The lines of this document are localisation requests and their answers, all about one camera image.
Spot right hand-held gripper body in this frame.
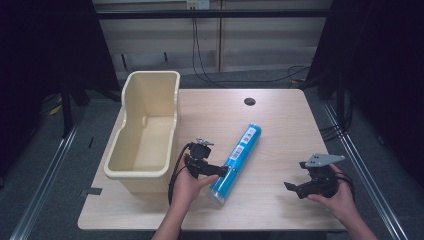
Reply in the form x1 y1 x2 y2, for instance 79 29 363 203
295 152 346 200

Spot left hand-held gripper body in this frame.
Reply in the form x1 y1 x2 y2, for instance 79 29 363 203
184 136 215 179

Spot blue cylindrical tube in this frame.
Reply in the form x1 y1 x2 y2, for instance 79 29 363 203
208 122 263 205

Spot person's left hand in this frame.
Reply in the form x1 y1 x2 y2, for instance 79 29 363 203
169 162 220 214

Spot person's right hand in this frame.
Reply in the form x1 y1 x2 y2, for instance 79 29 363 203
306 162 357 228

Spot cream plastic bin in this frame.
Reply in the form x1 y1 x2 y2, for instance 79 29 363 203
103 70 181 195

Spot grey tape strip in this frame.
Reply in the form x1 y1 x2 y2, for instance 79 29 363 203
79 186 104 197

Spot black curtain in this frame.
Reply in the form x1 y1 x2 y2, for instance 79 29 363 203
298 0 424 188
0 0 122 188

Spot black horizontal bar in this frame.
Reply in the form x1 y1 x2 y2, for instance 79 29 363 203
95 9 332 20

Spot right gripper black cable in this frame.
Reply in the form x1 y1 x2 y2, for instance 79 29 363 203
334 171 357 203

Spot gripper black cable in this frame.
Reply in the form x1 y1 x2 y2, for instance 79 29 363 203
334 171 357 203
167 142 194 206

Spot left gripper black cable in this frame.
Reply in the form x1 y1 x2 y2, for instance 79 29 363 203
167 142 194 206

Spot metal floor rail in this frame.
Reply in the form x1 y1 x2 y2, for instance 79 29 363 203
322 102 410 240
9 124 80 240

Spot black floor cables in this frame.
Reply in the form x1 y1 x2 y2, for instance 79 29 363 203
319 96 354 143

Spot black hanging wall cables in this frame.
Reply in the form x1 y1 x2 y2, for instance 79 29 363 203
190 17 312 90

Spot white wall outlet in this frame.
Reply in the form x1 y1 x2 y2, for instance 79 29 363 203
185 0 211 10

